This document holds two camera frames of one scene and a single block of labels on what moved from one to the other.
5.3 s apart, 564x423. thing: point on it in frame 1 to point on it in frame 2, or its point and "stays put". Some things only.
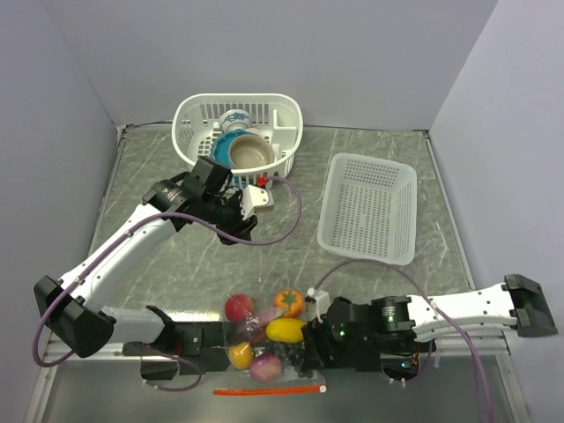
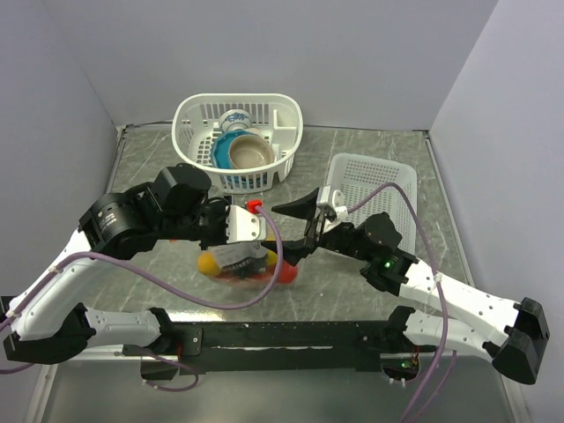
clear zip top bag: x=263 y=345 to x=244 y=264
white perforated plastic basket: x=369 y=210 stays put
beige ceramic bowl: x=249 y=149 stays put
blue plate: x=220 y=145 stays put
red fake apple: x=239 y=307 to x=287 y=273
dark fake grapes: x=292 y=353 to x=248 y=267
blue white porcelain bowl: x=235 y=120 stays put
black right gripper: x=314 y=333 to x=293 y=250
